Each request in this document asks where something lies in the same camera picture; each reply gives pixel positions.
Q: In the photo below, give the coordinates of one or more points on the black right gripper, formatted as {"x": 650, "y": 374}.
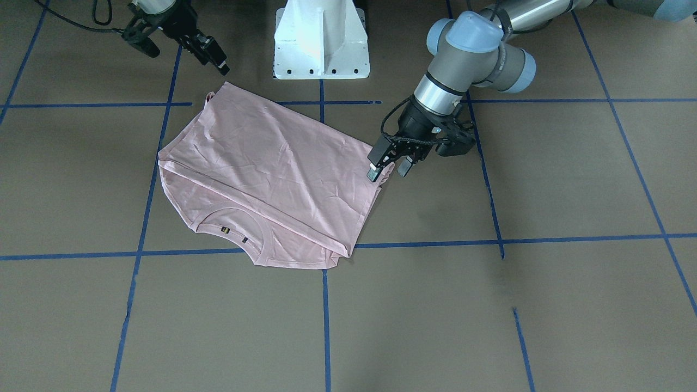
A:
{"x": 175, "y": 23}

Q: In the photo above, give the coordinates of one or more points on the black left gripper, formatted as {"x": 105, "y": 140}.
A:
{"x": 416, "y": 121}

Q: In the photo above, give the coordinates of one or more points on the pink Snoopy t-shirt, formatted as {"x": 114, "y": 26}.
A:
{"x": 288, "y": 190}

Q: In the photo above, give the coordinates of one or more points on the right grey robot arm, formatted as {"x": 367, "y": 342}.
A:
{"x": 178, "y": 21}

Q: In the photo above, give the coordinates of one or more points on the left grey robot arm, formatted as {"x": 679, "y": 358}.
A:
{"x": 472, "y": 50}

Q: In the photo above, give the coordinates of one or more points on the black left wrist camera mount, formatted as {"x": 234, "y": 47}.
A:
{"x": 459, "y": 138}

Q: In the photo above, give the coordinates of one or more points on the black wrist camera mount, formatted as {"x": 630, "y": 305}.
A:
{"x": 459, "y": 138}
{"x": 137, "y": 35}

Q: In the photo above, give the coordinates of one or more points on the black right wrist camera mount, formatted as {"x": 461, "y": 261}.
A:
{"x": 137, "y": 35}

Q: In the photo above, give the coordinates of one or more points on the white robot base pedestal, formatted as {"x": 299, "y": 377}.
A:
{"x": 321, "y": 40}

